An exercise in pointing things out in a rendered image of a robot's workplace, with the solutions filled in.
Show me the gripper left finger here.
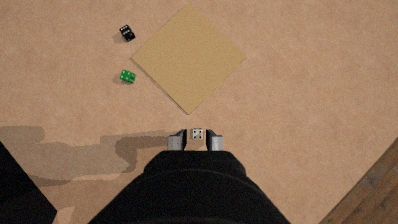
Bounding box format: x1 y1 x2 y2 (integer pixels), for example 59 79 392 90
168 129 187 150

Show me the green die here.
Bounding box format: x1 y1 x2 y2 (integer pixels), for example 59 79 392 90
120 69 136 84

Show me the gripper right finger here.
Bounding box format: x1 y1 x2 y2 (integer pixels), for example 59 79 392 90
206 129 223 151

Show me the white die with black pips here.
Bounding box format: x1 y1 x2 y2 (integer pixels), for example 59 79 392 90
192 128 203 140

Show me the tan square mat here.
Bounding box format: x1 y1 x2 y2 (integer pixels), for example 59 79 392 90
131 2 247 114

